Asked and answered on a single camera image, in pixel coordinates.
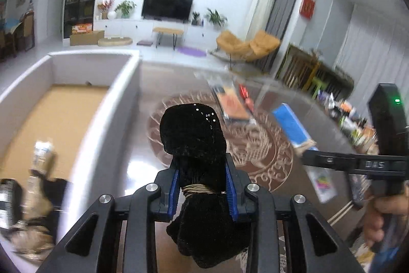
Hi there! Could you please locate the bundle of sticks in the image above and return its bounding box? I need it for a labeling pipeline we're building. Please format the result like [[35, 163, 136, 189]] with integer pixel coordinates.
[[8, 141, 67, 263]]

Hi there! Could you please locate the blue and white carton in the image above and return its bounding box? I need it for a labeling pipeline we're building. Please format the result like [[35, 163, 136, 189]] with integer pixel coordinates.
[[271, 102, 338, 204]]

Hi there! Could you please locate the black velvet pouch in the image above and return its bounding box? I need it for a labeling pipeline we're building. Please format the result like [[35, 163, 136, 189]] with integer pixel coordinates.
[[160, 103, 251, 269]]

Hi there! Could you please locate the person's right hand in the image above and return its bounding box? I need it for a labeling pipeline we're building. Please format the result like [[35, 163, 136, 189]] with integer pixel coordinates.
[[362, 186, 408, 247]]

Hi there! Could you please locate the clutter of small items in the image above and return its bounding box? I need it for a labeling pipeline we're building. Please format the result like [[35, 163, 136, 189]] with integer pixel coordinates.
[[315, 90, 379, 155]]

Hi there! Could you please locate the dark wooden side bench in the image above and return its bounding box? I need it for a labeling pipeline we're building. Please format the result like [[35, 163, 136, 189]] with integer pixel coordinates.
[[276, 44, 354, 99]]

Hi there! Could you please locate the grey storage box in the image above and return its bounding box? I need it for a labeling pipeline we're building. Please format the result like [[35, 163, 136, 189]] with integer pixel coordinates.
[[1, 49, 141, 238]]

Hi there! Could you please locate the phone case in clear bag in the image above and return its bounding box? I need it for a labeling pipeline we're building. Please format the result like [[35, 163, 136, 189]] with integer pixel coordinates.
[[208, 78, 256, 124]]

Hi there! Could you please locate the red snack packet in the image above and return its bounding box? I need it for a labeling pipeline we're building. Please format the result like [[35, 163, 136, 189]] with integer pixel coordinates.
[[238, 84, 254, 113]]

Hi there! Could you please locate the orange lounge chair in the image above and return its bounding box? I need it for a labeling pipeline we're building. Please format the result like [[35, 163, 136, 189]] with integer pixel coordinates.
[[216, 30, 281, 69]]

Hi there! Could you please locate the cardboard box on floor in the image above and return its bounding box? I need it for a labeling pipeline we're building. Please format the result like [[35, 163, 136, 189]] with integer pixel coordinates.
[[69, 24, 105, 46]]

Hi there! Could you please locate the grey curtain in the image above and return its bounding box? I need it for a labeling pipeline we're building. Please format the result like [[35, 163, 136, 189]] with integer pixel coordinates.
[[263, 0, 304, 72]]

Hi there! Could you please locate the purple floor mat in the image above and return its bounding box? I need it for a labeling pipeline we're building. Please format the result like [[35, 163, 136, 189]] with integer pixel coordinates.
[[177, 47, 207, 58]]

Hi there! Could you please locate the green potted plant right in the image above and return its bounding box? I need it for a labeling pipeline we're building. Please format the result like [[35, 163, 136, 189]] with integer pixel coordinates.
[[204, 8, 228, 27]]

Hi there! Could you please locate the green potted plant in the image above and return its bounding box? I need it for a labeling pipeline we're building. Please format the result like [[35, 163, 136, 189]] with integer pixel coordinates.
[[204, 8, 228, 27], [114, 0, 137, 19]]

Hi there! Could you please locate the small wooden bench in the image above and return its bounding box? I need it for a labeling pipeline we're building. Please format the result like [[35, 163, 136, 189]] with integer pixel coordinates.
[[153, 26, 184, 50]]

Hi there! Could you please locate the white tv cabinet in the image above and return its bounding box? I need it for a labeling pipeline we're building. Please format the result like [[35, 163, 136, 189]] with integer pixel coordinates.
[[93, 19, 221, 48]]

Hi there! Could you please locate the red flower vase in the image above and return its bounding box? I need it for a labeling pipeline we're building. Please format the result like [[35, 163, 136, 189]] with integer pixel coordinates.
[[97, 0, 114, 19]]

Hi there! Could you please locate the green potted plant left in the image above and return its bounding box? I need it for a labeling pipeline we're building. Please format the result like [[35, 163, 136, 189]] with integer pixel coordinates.
[[114, 0, 137, 19]]

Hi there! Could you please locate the small potted plant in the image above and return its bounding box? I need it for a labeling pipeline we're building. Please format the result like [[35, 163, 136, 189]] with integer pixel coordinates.
[[191, 12, 201, 26]]

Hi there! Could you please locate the black flat television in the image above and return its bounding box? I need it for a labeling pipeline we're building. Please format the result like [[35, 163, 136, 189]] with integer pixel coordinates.
[[141, 0, 193, 21]]

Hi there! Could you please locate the red wall hanging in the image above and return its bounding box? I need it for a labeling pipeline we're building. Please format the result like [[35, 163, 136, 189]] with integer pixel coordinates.
[[300, 0, 315, 20]]

